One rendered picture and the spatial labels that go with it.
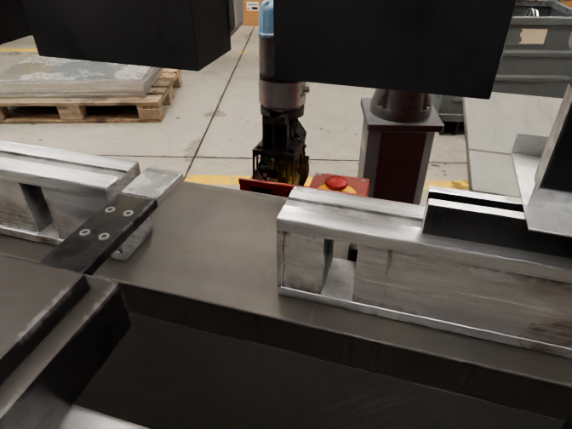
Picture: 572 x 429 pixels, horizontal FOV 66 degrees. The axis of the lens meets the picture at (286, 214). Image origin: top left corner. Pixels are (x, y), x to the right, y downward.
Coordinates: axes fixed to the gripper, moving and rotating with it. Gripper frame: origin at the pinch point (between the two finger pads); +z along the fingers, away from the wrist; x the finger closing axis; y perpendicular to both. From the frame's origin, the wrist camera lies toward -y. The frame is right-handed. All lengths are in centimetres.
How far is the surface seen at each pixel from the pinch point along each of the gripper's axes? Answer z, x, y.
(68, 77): 32, -198, -182
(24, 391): -24, 4, 61
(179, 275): -11.1, -1.6, 37.0
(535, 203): -25, 30, 36
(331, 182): -7.5, 9.0, 2.3
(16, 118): 58, -231, -164
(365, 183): -5.2, 14.4, -4.1
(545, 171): -28, 29, 37
